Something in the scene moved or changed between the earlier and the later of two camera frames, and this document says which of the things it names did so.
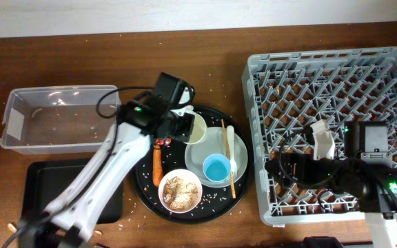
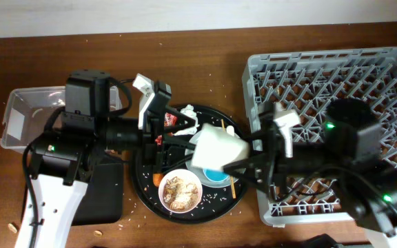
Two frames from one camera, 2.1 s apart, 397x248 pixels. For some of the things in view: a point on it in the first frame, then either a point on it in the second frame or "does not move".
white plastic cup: [198, 130] → [216, 147]
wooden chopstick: [231, 178] does not move
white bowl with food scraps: [180, 191] does not move
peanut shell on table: [97, 233] does not move
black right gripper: [303, 162] → [274, 165]
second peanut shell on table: [12, 227] does not move
